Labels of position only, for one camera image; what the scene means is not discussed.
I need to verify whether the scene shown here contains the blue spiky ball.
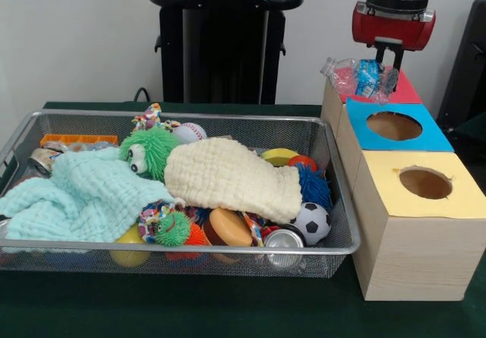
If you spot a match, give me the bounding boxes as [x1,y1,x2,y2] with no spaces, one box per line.
[295,163,333,212]

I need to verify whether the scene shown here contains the small green spiky toy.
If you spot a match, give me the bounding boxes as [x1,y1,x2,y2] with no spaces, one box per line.
[154,210,192,247]

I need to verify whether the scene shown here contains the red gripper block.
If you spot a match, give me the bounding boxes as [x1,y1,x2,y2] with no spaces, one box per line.
[351,0,437,69]

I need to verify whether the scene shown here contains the orange plastic block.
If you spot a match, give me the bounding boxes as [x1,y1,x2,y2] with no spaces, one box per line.
[39,134,119,150]

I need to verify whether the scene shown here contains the black stand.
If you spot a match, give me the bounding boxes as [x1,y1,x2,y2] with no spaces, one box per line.
[436,0,486,126]

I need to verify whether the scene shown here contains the shallow metal mesh bin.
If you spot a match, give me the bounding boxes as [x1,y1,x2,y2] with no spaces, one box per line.
[0,109,361,280]

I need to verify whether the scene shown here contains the mint green waffle cloth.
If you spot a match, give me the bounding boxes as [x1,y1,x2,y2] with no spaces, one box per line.
[0,146,179,243]

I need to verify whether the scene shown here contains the crushed clear plastic bottle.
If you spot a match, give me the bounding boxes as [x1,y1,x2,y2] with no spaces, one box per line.
[319,56,399,106]

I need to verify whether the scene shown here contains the black cable behind table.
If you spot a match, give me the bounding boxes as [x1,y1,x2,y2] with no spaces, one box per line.
[133,86,153,103]

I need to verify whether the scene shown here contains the dark green tablecloth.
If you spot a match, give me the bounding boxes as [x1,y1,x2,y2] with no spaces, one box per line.
[0,101,486,338]

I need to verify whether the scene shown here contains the black white soccer ball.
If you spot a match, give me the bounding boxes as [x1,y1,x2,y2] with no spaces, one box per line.
[292,202,332,247]

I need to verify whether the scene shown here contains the large green spiky eyed toy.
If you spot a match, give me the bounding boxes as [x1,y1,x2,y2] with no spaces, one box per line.
[119,126,181,182]

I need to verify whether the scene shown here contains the cream waffle cloth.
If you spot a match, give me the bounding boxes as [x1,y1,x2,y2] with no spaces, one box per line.
[163,137,304,225]

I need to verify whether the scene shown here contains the wooden box with three holes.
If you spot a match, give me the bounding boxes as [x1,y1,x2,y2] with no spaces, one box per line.
[320,64,486,302]

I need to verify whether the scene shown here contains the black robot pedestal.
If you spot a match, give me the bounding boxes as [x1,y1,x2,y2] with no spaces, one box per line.
[146,0,305,106]

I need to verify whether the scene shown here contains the white baseball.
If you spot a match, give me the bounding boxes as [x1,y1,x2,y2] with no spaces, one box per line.
[173,122,208,144]

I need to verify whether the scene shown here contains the silver drink can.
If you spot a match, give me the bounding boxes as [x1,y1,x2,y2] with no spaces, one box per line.
[263,228,307,250]

